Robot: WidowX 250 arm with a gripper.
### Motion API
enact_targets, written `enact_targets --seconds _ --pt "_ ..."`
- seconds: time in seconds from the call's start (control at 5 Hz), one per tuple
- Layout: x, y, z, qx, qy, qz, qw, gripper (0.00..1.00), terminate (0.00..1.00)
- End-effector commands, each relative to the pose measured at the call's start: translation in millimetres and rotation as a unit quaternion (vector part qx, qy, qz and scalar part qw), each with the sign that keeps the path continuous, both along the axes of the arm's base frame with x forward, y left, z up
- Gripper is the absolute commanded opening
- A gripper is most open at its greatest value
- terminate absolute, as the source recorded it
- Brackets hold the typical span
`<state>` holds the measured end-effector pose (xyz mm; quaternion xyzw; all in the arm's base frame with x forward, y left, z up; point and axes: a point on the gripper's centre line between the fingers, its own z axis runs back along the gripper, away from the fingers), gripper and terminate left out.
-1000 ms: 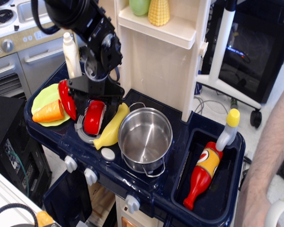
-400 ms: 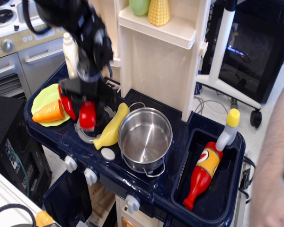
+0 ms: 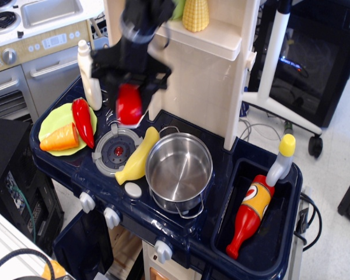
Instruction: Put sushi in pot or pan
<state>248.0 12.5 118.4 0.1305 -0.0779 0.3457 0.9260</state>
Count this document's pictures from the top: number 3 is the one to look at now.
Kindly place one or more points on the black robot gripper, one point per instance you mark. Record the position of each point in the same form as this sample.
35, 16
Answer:
128, 62

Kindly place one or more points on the red and white toy sushi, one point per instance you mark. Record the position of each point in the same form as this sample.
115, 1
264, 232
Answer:
129, 105

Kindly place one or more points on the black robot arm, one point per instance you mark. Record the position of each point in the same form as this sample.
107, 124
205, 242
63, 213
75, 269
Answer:
140, 20

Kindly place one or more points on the stainless steel pot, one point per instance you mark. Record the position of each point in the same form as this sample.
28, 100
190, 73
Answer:
178, 170

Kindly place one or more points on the white toy bottle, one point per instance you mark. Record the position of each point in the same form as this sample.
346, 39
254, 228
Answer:
91, 85

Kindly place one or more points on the red toy chili pepper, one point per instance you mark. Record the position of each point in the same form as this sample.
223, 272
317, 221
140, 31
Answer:
82, 119

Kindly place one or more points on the grey toy stove burner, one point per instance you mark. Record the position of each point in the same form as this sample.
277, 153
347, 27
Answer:
114, 149

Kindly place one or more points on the light green toy plate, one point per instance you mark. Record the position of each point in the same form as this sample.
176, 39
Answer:
58, 118

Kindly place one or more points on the orange toy carrot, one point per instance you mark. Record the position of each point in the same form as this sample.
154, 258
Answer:
63, 138

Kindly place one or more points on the yellow toy banana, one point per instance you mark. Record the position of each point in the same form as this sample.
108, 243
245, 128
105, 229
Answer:
134, 168

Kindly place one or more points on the cream toy kitchen shelf tower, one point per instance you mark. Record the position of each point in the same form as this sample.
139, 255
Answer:
208, 68

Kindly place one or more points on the green toy vegetable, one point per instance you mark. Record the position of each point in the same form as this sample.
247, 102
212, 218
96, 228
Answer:
178, 9

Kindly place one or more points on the yellow toy corn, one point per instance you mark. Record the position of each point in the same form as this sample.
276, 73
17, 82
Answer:
195, 15

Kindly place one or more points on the grey oval button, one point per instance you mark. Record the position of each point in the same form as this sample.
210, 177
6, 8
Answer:
133, 190

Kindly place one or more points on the navy toy kitchen counter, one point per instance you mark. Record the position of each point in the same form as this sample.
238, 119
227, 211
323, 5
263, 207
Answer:
197, 243

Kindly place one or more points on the grey wooden toy kitchen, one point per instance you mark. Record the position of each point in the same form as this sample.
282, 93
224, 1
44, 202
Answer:
38, 52

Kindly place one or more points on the grey left stove knob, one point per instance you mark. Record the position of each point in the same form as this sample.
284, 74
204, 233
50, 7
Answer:
87, 202

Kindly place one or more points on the grey stove knob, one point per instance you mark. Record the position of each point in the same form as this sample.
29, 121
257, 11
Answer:
87, 202
164, 251
112, 218

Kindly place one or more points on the grey middle stove knob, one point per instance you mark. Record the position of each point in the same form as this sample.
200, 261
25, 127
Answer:
112, 218

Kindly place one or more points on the white rolling stand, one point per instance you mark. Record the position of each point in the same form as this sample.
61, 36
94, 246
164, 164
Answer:
261, 98

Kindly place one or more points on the black computer tower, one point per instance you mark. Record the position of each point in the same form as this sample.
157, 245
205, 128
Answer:
28, 199

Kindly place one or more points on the red yellow toy ketchup bottle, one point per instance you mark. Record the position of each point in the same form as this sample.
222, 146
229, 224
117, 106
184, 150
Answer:
250, 214

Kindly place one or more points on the grey right stove knob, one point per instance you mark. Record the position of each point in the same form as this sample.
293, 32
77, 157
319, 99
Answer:
164, 251

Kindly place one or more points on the grey yellow toy faucet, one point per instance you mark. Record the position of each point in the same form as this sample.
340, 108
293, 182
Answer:
282, 165

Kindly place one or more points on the black monitor screen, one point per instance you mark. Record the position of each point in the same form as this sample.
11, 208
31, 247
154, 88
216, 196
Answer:
314, 63

